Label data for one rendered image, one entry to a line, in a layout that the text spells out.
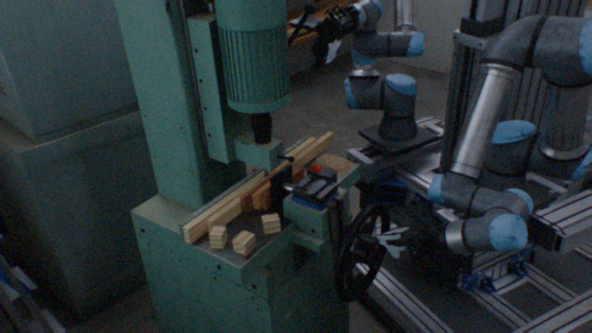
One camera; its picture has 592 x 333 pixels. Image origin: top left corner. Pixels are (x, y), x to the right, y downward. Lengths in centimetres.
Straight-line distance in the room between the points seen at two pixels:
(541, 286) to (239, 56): 158
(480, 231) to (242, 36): 71
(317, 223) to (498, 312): 104
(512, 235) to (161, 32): 99
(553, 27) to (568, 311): 128
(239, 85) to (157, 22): 28
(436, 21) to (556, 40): 366
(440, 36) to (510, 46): 363
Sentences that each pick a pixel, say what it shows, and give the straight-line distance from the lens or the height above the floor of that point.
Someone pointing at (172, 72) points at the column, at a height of 128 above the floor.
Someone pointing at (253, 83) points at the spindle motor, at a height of 128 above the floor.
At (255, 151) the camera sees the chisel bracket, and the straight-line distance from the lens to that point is 149.
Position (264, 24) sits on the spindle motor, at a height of 143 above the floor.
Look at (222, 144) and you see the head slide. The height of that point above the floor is 107.
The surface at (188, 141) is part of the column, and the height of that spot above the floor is 107.
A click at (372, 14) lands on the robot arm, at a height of 135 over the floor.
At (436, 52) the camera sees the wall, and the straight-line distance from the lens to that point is 501.
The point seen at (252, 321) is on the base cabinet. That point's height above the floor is 59.
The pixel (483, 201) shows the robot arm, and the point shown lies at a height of 107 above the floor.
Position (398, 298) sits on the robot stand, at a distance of 219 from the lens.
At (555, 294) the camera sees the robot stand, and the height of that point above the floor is 22.
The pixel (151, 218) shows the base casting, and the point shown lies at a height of 80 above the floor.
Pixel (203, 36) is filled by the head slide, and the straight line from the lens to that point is 141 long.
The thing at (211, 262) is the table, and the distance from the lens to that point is 139.
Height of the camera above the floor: 177
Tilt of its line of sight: 31 degrees down
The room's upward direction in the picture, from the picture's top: 3 degrees counter-clockwise
